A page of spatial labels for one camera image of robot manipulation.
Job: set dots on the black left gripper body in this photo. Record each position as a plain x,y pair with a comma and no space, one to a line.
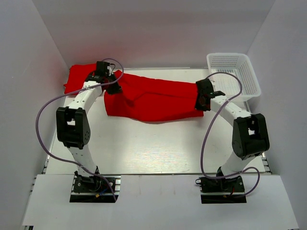
113,88

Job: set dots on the white plastic basket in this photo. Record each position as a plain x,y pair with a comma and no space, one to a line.
230,70

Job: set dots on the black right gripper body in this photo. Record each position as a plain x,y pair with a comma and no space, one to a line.
198,105

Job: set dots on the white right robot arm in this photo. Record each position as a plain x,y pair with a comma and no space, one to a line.
249,136

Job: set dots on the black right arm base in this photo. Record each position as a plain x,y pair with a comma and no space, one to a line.
222,191

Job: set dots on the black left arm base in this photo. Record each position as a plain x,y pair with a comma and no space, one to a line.
94,189

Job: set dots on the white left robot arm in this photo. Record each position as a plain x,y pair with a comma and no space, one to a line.
73,128

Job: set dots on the folded red t shirt stack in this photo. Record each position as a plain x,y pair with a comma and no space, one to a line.
77,77

